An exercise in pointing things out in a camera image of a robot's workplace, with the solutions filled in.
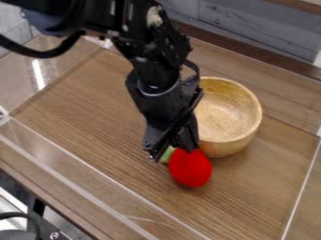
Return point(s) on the clear acrylic corner bracket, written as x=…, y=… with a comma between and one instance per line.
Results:
x=106, y=44

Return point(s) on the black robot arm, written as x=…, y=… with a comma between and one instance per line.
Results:
x=138, y=27

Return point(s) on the wooden bowl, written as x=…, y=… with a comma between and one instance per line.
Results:
x=229, y=115

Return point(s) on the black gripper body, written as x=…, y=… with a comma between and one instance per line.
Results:
x=164, y=110

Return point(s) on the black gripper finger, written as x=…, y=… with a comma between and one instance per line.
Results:
x=185, y=136

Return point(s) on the black metal table bracket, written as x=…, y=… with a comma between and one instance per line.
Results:
x=49, y=231

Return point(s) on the red plush strawberry toy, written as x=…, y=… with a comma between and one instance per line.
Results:
x=190, y=167

